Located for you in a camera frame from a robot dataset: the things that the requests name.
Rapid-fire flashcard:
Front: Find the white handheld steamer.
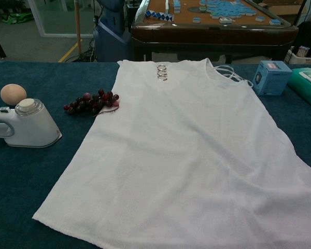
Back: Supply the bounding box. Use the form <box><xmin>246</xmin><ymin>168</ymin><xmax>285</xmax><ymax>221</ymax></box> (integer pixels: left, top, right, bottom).
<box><xmin>0</xmin><ymin>98</ymin><xmax>63</xmax><ymax>148</ymax></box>

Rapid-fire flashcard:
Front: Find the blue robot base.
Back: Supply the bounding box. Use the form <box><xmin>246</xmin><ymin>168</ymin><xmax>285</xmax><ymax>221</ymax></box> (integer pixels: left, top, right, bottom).
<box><xmin>93</xmin><ymin>0</ymin><xmax>132</xmax><ymax>62</ymax></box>

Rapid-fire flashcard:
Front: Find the dark grape bunch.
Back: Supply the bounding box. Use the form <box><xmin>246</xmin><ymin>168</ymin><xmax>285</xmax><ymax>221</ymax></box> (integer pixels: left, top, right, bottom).
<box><xmin>63</xmin><ymin>88</ymin><xmax>120</xmax><ymax>116</ymax></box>

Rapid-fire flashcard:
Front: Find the white sleeveless shirt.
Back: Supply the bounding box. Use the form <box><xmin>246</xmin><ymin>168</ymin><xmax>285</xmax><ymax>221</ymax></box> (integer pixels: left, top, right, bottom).
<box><xmin>32</xmin><ymin>58</ymin><xmax>311</xmax><ymax>249</ymax></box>

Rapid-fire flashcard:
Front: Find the brown mahjong table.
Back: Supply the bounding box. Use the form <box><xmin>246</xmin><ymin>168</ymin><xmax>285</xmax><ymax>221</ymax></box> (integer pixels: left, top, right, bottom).
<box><xmin>131</xmin><ymin>0</ymin><xmax>299</xmax><ymax>64</ymax></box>

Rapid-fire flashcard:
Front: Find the blue white snake puzzle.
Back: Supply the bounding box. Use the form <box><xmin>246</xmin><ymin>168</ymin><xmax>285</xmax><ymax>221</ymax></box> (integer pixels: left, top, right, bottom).
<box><xmin>144</xmin><ymin>9</ymin><xmax>175</xmax><ymax>22</ymax></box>

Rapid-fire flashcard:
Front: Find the wooden pole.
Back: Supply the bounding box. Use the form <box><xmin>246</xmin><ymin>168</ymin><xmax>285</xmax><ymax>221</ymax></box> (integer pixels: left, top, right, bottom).
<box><xmin>75</xmin><ymin>0</ymin><xmax>83</xmax><ymax>54</ymax></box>

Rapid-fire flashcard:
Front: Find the light blue cardboard box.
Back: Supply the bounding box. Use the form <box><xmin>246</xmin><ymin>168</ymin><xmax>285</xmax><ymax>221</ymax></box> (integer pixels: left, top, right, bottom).
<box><xmin>252</xmin><ymin>60</ymin><xmax>293</xmax><ymax>96</ymax></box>

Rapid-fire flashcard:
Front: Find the beige round peach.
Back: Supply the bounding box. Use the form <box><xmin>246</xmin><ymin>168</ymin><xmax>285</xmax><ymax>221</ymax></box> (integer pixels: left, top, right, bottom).
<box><xmin>0</xmin><ymin>84</ymin><xmax>27</xmax><ymax>106</ymax></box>

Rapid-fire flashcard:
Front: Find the green wet wipes pack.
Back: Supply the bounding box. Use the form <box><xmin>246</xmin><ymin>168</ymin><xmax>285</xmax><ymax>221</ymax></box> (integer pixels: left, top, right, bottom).
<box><xmin>286</xmin><ymin>67</ymin><xmax>311</xmax><ymax>109</ymax></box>

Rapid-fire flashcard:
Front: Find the white framed glass door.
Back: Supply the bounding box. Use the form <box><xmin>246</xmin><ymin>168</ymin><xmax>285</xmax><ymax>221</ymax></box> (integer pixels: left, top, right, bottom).
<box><xmin>31</xmin><ymin>0</ymin><xmax>96</xmax><ymax>37</ymax></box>

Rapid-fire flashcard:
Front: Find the white storage box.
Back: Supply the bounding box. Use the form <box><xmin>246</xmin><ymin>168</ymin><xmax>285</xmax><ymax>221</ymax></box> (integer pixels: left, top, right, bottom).
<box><xmin>285</xmin><ymin>46</ymin><xmax>311</xmax><ymax>64</ymax></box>

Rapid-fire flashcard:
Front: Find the green bag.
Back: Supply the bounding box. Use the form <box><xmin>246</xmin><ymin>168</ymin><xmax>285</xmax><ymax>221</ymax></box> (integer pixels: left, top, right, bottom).
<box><xmin>1</xmin><ymin>12</ymin><xmax>33</xmax><ymax>25</ymax></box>

